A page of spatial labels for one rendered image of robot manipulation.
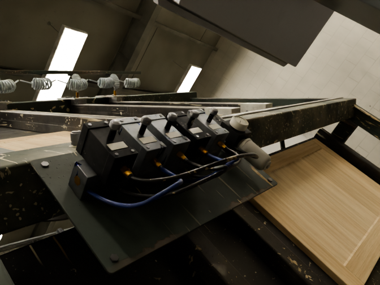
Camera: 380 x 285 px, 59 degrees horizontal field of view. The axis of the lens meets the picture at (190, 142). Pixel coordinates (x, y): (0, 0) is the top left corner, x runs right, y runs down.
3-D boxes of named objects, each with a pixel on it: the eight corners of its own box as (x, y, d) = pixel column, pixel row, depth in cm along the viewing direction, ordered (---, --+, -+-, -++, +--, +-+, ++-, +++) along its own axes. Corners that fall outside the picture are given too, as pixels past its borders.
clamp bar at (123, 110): (228, 128, 122) (228, 60, 118) (57, 116, 197) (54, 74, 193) (243, 125, 129) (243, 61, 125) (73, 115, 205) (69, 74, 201)
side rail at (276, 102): (330, 117, 205) (331, 98, 203) (191, 111, 275) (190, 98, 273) (335, 115, 211) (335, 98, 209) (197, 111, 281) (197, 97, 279)
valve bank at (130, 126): (143, 202, 38) (44, 88, 49) (109, 276, 45) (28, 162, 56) (310, 138, 76) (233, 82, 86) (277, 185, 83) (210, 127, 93)
